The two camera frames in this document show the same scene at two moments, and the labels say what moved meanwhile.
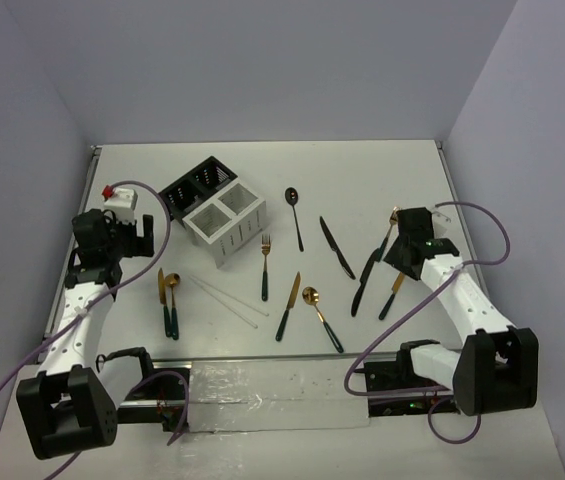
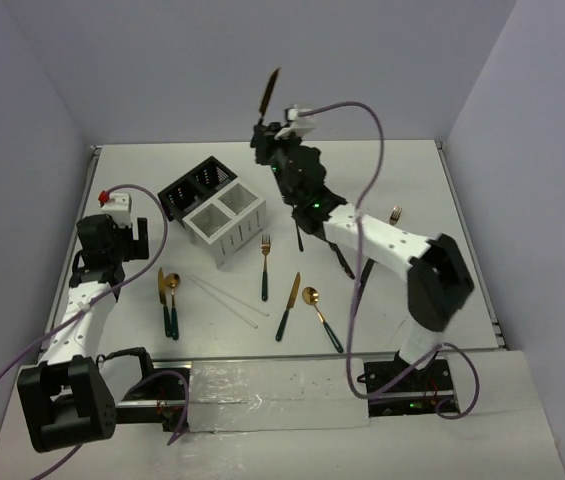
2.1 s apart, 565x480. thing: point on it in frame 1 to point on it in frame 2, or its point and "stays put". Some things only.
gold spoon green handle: [311, 296] stays put
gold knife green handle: [163, 300] stays put
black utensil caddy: [184, 193] stays put
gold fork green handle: [265, 249] stays put
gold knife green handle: [396, 287] to [268, 92]
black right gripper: [393, 257] to [266, 141]
